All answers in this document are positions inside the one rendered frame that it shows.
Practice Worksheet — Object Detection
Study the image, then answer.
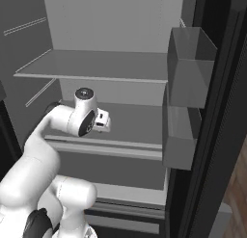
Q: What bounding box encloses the black fridge door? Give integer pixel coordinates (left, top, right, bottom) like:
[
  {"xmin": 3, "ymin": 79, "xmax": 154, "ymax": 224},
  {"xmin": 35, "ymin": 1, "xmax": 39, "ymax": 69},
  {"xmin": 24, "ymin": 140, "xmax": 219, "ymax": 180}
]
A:
[{"xmin": 164, "ymin": 0, "xmax": 247, "ymax": 238}]

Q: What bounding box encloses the grey fridge drawer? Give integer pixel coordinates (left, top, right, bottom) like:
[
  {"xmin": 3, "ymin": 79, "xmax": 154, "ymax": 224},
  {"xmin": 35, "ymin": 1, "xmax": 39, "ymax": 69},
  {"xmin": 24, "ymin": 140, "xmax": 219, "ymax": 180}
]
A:
[{"xmin": 56, "ymin": 149, "xmax": 169, "ymax": 207}]

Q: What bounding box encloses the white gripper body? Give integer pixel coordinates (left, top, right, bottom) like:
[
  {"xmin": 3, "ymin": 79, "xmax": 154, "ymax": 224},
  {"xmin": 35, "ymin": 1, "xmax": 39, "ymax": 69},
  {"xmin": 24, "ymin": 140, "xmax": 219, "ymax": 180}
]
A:
[{"xmin": 101, "ymin": 116, "xmax": 112, "ymax": 134}]

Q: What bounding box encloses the grey fridge shelf with rail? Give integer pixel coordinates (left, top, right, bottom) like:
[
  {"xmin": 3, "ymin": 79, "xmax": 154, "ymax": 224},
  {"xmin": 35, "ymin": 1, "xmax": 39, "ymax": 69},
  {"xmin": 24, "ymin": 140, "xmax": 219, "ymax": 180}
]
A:
[{"xmin": 42, "ymin": 100, "xmax": 165, "ymax": 162}]

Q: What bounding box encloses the small grey door bin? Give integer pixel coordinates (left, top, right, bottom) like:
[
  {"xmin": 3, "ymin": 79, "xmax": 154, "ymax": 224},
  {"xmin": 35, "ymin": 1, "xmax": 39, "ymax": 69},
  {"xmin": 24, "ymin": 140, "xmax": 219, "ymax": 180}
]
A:
[{"xmin": 161, "ymin": 86, "xmax": 204, "ymax": 172}]

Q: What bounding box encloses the large grey door bin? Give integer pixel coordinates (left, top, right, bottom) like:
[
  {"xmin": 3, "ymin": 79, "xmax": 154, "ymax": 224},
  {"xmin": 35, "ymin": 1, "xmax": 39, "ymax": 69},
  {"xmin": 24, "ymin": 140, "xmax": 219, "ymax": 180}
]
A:
[{"xmin": 166, "ymin": 26, "xmax": 218, "ymax": 109}]

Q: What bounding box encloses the grey glass fridge shelf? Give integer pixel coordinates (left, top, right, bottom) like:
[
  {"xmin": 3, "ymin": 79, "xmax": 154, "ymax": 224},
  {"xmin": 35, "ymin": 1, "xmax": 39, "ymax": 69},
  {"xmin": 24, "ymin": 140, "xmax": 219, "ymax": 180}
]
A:
[{"xmin": 13, "ymin": 48, "xmax": 169, "ymax": 85}]

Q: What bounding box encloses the grey fridge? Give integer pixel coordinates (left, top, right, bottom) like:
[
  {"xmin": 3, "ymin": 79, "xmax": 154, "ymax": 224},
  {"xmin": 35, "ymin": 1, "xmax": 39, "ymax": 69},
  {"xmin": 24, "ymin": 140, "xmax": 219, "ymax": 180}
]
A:
[{"xmin": 0, "ymin": 0, "xmax": 201, "ymax": 238}]

